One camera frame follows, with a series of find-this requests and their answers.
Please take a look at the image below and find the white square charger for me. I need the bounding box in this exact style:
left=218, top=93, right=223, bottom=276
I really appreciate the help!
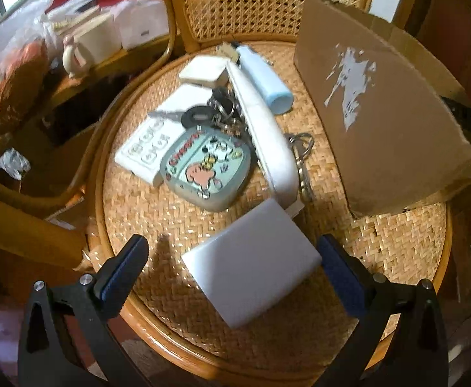
left=178, top=55, right=229, bottom=89

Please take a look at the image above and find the key bunch with black fob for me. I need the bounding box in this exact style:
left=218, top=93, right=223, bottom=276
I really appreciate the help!
left=148, top=85, right=255, bottom=138

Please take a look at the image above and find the rattan chair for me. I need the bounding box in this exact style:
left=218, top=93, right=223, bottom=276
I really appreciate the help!
left=0, top=0, right=471, bottom=387

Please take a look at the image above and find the white tissue box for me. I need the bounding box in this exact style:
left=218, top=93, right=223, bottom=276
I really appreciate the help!
left=110, top=0, right=169, bottom=51

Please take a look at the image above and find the metal carabiner key ring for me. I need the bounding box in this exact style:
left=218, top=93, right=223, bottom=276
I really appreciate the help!
left=285, top=131, right=317, bottom=204

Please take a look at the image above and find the brown cardboard box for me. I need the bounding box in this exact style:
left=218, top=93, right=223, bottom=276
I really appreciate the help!
left=294, top=0, right=471, bottom=217

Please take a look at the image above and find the long white remote control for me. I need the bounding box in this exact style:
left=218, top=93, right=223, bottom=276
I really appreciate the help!
left=227, top=60, right=299, bottom=209

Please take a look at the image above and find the white mug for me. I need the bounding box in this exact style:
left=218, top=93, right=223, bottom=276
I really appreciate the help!
left=62, top=13, right=121, bottom=78

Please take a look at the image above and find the cartoon cheers tin case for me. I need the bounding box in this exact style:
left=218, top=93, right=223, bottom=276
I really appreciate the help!
left=160, top=126, right=252, bottom=212

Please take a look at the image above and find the white air conditioner remote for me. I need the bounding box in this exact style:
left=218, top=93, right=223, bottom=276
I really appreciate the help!
left=115, top=84, right=213, bottom=187

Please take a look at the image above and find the light blue bottle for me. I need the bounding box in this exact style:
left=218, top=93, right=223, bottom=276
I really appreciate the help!
left=231, top=42, right=294, bottom=115

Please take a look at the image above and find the beige NFC smart card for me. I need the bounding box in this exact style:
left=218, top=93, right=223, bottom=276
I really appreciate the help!
left=215, top=42, right=240, bottom=64

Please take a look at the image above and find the wooden side table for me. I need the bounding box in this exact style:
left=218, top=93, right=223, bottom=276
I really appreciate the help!
left=28, top=35, right=170, bottom=122

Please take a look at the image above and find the clear plastic bag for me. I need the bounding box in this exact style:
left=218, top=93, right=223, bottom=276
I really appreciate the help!
left=0, top=0, right=63, bottom=72

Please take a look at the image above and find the white rectangular power bank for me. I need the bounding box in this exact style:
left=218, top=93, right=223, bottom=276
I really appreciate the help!
left=181, top=198, right=322, bottom=329

